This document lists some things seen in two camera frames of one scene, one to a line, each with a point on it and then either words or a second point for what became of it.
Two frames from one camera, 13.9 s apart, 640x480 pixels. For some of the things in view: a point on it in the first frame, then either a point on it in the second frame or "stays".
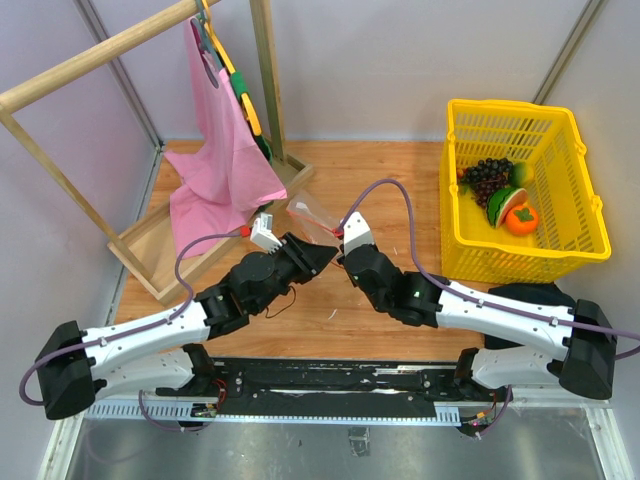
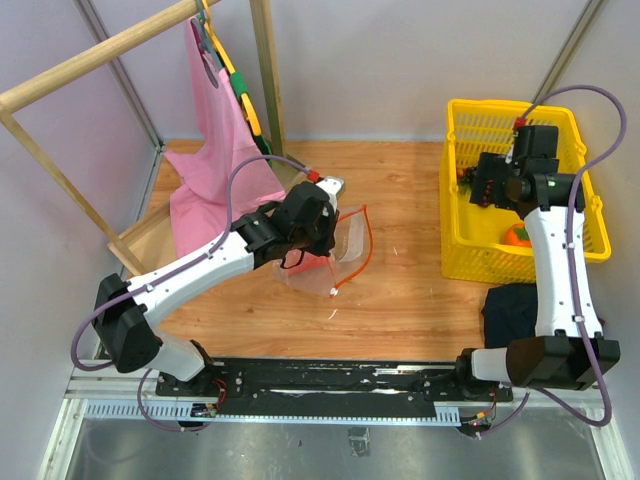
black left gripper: x=309 y=259 → x=329 y=219
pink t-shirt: x=228 y=177 stays
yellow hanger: x=248 y=104 stays
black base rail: x=330 y=387 stays
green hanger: x=239 y=85 stays
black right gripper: x=340 y=259 → x=492 y=167
